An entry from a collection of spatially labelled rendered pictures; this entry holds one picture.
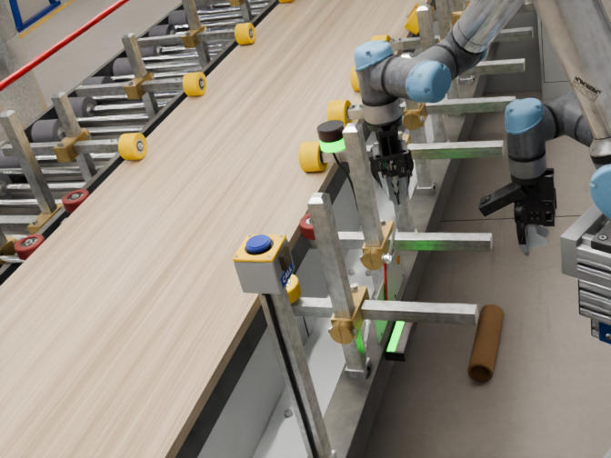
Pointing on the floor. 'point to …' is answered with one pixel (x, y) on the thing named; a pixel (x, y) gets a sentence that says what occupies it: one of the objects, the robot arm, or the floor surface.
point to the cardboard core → (485, 343)
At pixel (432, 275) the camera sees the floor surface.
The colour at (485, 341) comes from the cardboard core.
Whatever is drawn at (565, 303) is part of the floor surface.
